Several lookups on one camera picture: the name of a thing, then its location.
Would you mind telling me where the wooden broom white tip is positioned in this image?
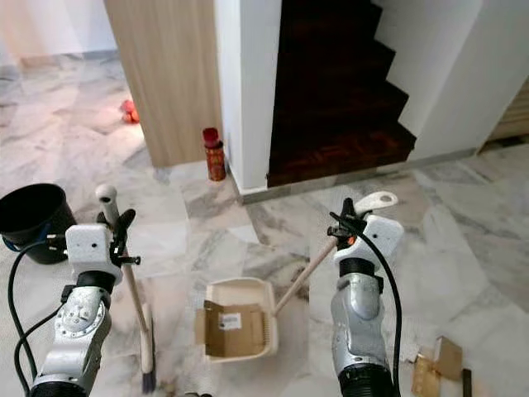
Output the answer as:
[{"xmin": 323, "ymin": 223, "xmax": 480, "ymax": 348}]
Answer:
[{"xmin": 96, "ymin": 184, "xmax": 160, "ymax": 395}]

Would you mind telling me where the cream long-handled dustpan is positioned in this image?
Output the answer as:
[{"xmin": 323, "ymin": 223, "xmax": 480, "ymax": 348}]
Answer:
[{"xmin": 203, "ymin": 191, "xmax": 399, "ymax": 363}]

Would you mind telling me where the black plastic bucket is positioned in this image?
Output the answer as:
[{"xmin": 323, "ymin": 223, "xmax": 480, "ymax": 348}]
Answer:
[{"xmin": 0, "ymin": 184, "xmax": 69, "ymax": 265}]

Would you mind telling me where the red spray can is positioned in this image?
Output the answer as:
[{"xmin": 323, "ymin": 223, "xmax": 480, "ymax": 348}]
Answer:
[{"xmin": 203, "ymin": 127, "xmax": 226, "ymax": 182}]

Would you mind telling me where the small orange red toy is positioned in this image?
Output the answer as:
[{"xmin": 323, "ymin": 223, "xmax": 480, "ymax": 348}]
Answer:
[{"xmin": 120, "ymin": 99, "xmax": 141, "ymax": 125}]

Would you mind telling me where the dark wooden staircase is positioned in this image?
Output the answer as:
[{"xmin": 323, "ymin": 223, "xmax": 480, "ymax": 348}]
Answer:
[{"xmin": 266, "ymin": 0, "xmax": 417, "ymax": 188}]

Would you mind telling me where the labelled brown cardboard piece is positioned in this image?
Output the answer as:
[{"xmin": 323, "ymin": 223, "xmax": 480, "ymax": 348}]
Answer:
[{"xmin": 195, "ymin": 299, "xmax": 267, "ymax": 358}]

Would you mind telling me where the light wood-grain panel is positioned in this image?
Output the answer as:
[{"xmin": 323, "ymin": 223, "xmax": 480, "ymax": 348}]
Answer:
[{"xmin": 103, "ymin": 0, "xmax": 226, "ymax": 169}]

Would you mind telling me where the plain brown cardboard piece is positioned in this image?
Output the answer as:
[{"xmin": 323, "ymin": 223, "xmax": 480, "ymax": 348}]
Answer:
[{"xmin": 411, "ymin": 336, "xmax": 465, "ymax": 397}]

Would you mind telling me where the brown wooden furniture panel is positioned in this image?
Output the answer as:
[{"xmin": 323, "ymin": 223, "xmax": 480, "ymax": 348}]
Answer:
[{"xmin": 483, "ymin": 79, "xmax": 529, "ymax": 151}]

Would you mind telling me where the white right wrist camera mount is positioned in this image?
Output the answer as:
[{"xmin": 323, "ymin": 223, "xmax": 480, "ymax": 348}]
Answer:
[{"xmin": 335, "ymin": 213, "xmax": 404, "ymax": 267}]

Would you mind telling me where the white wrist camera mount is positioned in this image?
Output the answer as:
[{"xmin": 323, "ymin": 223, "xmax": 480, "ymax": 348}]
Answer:
[
  {"xmin": 65, "ymin": 222, "xmax": 126, "ymax": 283},
  {"xmin": 335, "ymin": 213, "xmax": 404, "ymax": 267}
]

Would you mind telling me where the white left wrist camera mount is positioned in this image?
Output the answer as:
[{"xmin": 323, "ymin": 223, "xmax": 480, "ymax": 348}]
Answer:
[{"xmin": 65, "ymin": 222, "xmax": 126, "ymax": 283}]

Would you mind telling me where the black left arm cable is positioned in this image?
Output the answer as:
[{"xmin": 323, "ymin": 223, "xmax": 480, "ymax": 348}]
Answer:
[{"xmin": 7, "ymin": 238, "xmax": 69, "ymax": 397}]

